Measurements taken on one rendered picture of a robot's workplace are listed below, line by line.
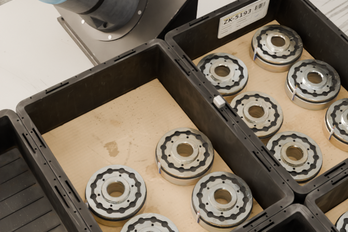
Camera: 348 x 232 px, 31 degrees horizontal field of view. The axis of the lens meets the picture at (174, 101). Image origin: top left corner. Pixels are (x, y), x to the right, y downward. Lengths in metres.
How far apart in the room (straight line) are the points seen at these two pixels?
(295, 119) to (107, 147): 0.36
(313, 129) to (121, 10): 0.45
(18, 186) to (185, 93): 0.34
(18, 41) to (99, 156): 0.46
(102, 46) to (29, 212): 0.43
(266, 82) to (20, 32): 0.60
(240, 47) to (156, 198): 0.38
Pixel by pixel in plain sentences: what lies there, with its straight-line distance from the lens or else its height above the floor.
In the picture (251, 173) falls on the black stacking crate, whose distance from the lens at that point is 1.06.
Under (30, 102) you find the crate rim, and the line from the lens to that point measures 1.09.
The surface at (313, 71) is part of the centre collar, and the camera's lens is 1.24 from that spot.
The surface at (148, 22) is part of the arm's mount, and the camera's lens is 1.30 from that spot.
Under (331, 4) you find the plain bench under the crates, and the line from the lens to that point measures 1.62.
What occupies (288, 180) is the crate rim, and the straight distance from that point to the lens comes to 1.02.
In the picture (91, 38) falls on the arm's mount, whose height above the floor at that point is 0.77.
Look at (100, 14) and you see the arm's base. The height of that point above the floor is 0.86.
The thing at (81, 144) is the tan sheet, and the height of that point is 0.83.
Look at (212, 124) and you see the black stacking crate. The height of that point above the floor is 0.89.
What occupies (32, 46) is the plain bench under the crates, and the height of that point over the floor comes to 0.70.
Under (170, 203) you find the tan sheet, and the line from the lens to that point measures 1.08.
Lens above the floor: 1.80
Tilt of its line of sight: 54 degrees down
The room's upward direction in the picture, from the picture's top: 4 degrees clockwise
